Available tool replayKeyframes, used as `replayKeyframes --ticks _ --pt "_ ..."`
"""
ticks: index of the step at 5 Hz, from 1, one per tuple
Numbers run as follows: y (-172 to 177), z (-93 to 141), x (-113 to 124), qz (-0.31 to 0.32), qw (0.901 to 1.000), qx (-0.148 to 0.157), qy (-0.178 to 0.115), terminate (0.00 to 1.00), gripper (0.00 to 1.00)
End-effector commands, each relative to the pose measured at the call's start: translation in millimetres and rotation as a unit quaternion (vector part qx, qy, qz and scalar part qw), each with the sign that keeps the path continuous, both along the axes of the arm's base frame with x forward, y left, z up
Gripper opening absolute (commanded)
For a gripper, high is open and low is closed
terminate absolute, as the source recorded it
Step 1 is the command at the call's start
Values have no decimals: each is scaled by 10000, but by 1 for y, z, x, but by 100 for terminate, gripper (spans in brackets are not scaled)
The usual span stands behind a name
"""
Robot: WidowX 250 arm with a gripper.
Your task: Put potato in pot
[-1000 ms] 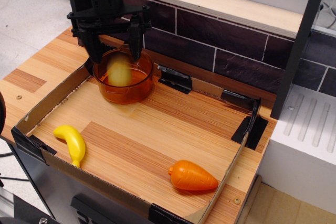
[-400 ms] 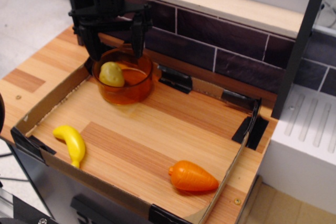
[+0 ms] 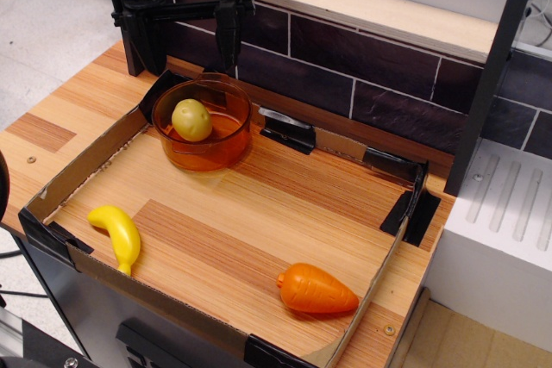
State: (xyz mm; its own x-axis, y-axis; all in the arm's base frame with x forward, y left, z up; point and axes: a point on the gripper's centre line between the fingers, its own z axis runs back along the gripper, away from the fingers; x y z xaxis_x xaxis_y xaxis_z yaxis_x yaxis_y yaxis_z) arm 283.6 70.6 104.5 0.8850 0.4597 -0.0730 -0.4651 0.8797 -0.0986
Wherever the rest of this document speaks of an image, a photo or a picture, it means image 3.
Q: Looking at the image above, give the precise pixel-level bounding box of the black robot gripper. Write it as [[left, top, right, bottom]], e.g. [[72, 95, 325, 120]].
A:
[[111, 0, 255, 76]]

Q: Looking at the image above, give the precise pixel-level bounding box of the yellow plastic toy potato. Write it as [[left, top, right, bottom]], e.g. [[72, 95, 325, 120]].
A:
[[172, 98, 212, 142]]

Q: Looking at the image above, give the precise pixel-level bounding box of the cardboard fence with black tape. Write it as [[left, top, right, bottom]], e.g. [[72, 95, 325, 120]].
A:
[[20, 72, 438, 367]]

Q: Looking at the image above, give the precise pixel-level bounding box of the transparent orange plastic pot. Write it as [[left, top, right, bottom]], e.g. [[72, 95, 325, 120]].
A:
[[151, 72, 253, 172]]

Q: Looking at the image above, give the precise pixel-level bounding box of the light wooden shelf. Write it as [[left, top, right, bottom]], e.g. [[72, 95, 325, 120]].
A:
[[260, 0, 498, 63]]

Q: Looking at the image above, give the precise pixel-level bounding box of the yellow plastic toy banana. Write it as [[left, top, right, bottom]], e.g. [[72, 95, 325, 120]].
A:
[[87, 205, 141, 277]]

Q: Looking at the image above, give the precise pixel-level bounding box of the dark tiled backsplash panel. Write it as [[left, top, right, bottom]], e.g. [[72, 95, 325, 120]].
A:
[[123, 0, 552, 160]]

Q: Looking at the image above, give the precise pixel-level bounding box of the orange plastic toy carrot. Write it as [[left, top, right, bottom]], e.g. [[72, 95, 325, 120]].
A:
[[276, 263, 360, 314]]

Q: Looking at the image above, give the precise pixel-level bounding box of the white ribbed drainboard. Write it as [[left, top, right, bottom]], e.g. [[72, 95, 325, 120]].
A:
[[425, 140, 551, 351]]

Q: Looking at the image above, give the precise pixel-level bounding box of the black toy oven handle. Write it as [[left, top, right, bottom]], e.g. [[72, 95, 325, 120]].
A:
[[116, 321, 190, 367]]

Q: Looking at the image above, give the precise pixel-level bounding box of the black vertical post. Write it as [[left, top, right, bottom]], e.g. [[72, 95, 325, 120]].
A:
[[444, 0, 530, 196]]

